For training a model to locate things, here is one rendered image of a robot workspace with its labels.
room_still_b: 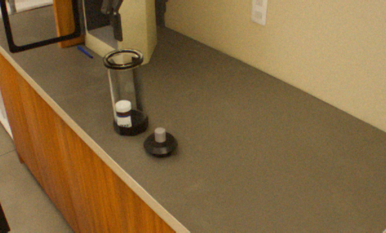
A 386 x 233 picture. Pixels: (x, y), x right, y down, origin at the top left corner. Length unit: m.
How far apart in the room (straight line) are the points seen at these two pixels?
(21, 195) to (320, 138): 1.80
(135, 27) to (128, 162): 0.59
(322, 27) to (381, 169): 0.50
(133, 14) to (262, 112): 0.57
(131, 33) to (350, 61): 0.76
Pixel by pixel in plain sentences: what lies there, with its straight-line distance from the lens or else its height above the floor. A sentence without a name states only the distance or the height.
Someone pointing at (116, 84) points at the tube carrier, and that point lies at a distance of 1.11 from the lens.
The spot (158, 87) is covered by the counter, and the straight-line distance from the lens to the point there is 1.43.
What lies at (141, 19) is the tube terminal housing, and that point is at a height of 1.12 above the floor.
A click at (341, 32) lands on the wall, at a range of 1.35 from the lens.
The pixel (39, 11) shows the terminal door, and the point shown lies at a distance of 1.70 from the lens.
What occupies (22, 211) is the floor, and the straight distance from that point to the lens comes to 2.44.
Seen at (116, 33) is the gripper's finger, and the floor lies 1.26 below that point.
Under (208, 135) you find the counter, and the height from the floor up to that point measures 0.94.
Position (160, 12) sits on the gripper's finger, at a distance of 1.07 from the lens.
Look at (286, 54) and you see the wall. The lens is 1.51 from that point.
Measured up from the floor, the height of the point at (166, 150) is 0.97.
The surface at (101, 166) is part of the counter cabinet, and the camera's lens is 1.31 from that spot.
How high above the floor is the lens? 1.62
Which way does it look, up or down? 32 degrees down
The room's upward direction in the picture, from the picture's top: straight up
